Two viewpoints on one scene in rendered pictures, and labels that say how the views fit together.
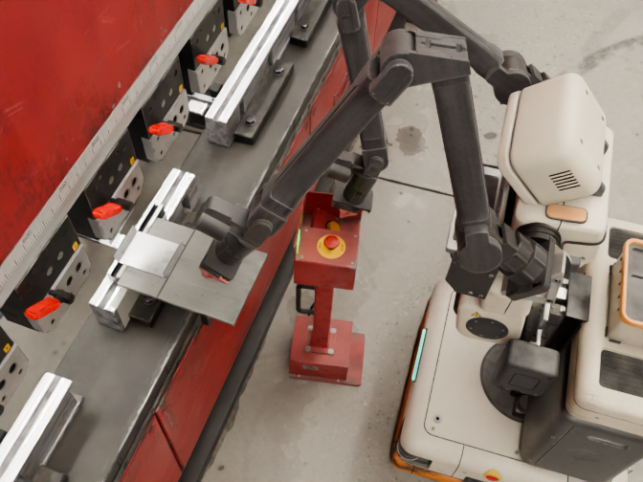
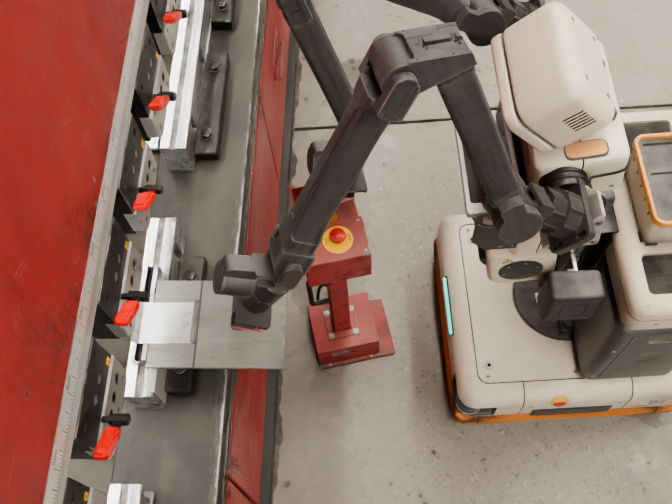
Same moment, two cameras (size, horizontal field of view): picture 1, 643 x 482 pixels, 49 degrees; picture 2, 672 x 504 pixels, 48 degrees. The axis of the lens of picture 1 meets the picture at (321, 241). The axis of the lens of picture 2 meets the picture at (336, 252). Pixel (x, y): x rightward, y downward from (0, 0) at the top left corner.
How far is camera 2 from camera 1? 0.22 m
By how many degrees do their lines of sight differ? 8
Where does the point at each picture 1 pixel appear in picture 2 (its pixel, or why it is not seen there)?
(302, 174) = (321, 209)
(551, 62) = not seen: outside the picture
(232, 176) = (210, 201)
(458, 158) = (478, 143)
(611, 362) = (655, 266)
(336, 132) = (347, 159)
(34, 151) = (49, 296)
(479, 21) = not seen: outside the picture
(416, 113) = (351, 42)
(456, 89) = (464, 81)
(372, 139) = not seen: hidden behind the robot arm
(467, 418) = (517, 354)
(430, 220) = (405, 155)
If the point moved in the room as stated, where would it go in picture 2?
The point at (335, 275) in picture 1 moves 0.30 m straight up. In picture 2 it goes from (351, 267) to (346, 205)
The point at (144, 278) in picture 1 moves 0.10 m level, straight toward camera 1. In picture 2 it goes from (171, 352) to (203, 389)
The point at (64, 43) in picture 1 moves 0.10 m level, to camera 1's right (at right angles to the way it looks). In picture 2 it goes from (39, 172) to (119, 152)
